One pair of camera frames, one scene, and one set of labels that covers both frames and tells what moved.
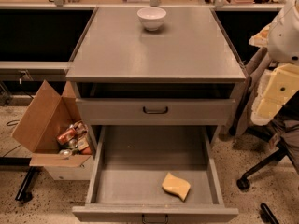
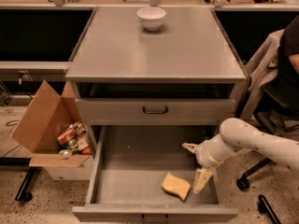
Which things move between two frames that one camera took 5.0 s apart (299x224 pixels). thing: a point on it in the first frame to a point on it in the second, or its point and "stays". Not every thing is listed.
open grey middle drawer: (128, 165) stays
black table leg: (25, 192) stays
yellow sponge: (176, 186) stays
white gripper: (284, 37) to (203, 155)
